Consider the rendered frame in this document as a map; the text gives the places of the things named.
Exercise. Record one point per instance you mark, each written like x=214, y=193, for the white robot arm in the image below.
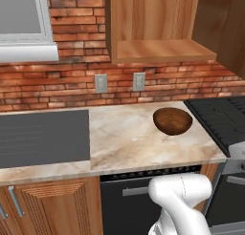
x=178, y=197

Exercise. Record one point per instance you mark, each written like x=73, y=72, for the wooden base cabinet door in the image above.
x=60, y=207
x=3, y=219

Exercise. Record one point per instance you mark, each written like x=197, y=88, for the brown wooden bowl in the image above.
x=172, y=121

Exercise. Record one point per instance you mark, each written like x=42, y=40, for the grey sink basin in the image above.
x=43, y=138

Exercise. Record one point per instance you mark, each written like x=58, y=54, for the black dishwasher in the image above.
x=127, y=207

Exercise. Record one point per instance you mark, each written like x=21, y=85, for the black gas hob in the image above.
x=220, y=117

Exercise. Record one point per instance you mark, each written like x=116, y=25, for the steel oven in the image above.
x=228, y=194

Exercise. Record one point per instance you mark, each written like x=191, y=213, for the white framed window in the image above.
x=24, y=22

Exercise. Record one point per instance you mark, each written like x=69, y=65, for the grey wall light switch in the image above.
x=139, y=81

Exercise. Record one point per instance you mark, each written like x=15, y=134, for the grey wall power outlet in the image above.
x=101, y=83

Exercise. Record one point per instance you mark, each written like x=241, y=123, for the wooden open wall shelf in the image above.
x=159, y=28

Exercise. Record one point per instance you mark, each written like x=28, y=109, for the wooden wall cabinet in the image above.
x=225, y=27

